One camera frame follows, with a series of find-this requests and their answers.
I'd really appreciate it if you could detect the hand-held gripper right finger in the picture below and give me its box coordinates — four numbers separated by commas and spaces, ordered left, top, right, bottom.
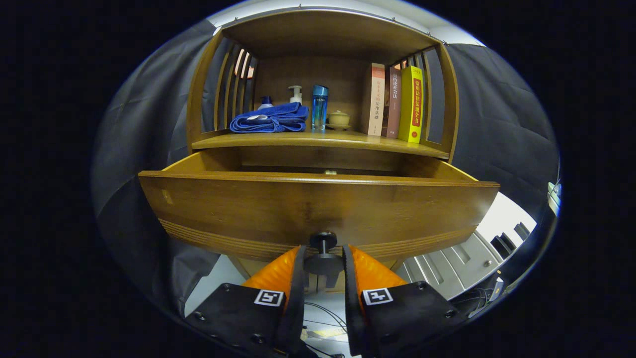
342, 245, 468, 358

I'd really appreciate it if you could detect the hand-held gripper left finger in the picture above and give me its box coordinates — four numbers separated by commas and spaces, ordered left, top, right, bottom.
185, 245, 308, 358

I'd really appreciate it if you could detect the wooden drawer with black knob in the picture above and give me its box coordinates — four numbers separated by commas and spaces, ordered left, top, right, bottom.
138, 149, 500, 276

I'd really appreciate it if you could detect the yellow paper scrap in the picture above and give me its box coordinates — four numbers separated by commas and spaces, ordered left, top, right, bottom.
307, 326, 348, 341

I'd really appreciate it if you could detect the white device with black slots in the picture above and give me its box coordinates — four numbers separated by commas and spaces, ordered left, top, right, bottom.
397, 193, 538, 300

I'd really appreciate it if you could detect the blue folded towel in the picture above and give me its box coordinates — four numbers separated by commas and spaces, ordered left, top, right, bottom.
230, 102, 310, 134

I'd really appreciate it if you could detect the beige lidded tea bowl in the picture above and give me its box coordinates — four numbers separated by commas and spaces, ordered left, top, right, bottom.
327, 110, 352, 131

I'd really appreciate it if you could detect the blue glass bottle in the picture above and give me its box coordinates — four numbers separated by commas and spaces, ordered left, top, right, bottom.
312, 85, 329, 132

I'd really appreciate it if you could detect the brown book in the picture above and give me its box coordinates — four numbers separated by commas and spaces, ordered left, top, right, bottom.
382, 67, 402, 139

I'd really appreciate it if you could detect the cream book with orange band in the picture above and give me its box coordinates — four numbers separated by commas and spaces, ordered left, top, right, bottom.
368, 63, 386, 137

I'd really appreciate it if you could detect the yellow book with red label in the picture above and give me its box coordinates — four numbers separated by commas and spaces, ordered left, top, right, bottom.
397, 66, 424, 144

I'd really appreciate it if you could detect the white and green object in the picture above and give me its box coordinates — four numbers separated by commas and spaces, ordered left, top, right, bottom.
547, 181, 562, 214

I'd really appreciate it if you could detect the black backdrop cloth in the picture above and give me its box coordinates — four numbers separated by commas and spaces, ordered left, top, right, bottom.
91, 20, 561, 319

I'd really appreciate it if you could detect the black floor cable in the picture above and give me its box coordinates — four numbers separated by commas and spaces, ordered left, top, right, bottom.
304, 302, 348, 358

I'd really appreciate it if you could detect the wooden cabinet frame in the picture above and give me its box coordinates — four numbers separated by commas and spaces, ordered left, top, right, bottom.
185, 9, 460, 279

